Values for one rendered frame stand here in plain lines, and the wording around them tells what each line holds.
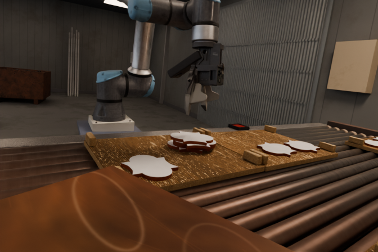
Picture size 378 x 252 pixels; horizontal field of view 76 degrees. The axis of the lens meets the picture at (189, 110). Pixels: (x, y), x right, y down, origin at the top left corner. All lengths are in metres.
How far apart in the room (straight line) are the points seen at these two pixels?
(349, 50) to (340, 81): 0.38
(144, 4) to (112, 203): 0.56
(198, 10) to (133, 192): 0.53
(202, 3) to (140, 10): 0.17
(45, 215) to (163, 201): 0.10
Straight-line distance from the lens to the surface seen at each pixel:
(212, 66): 0.66
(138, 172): 0.55
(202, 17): 0.69
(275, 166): 0.76
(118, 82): 1.15
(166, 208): 0.25
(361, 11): 3.76
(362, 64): 3.43
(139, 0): 0.71
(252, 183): 0.64
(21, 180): 0.61
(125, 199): 0.26
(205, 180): 0.58
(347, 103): 3.61
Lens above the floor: 1.17
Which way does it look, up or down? 9 degrees down
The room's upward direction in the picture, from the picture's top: 6 degrees clockwise
